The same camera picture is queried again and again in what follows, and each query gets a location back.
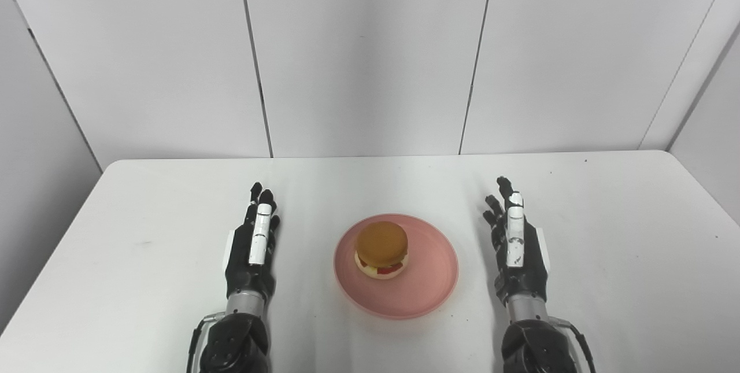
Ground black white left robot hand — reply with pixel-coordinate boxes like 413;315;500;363
224;182;282;304

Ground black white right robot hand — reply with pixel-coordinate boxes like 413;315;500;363
483;176;550;307

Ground pink round plate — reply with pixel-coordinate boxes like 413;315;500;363
334;213;460;320

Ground toy hamburger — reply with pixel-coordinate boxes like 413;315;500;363
354;221;409;280

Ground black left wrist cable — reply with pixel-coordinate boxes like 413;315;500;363
186;313;227;371

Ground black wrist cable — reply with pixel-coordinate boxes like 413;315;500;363
186;313;227;371
549;316;597;373

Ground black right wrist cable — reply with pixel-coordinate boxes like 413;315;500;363
549;316;597;373

